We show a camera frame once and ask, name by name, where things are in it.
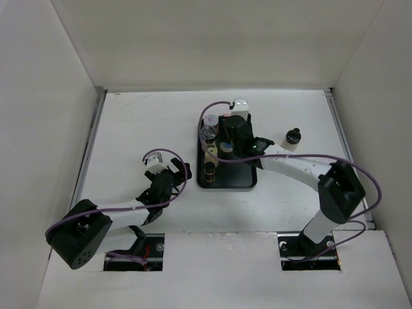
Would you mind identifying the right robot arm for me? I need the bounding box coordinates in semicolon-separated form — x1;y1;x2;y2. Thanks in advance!
222;115;366;255

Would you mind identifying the black cap white spice bottle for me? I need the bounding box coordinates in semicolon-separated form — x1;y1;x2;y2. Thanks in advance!
281;127;302;152

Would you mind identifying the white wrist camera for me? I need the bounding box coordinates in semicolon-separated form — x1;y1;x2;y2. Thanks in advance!
230;98;249;120
142;151;167;175

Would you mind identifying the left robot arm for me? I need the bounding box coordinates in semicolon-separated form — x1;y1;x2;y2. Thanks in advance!
45;153;192;270

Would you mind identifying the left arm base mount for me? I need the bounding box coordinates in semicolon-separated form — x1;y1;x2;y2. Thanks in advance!
103;225;165;272

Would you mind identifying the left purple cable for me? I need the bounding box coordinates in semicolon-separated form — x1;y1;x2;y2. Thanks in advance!
44;148;189;265

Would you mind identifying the left aluminium table rail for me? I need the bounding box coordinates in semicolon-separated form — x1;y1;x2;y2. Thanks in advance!
67;86;108;211

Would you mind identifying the right aluminium table rail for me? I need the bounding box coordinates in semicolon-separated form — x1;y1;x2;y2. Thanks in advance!
324;88;376;230

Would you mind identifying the clear cap salt grinder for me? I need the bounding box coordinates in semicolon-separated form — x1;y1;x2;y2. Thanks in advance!
200;126;217;147

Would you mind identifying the black rectangular tray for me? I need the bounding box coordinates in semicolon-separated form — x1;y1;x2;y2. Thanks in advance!
196;115;258;189

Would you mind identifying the blue label grey cap jar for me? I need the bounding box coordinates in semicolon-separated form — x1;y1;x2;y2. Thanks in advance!
220;142;233;156

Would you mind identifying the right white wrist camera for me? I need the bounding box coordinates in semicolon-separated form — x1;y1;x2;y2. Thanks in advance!
230;98;249;120

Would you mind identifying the aluminium table rail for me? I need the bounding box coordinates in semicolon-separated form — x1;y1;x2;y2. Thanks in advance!
324;88;376;230
67;86;108;211

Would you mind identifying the yellow cap spice shaker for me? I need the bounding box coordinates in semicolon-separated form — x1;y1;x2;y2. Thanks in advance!
203;144;219;167

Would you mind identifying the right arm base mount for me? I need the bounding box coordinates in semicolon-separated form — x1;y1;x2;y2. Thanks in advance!
277;231;341;271

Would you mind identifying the small dark pepper bottle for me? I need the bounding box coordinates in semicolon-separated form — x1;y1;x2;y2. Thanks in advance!
203;162;216;183

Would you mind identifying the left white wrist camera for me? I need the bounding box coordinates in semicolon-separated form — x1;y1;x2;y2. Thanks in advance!
142;151;167;175

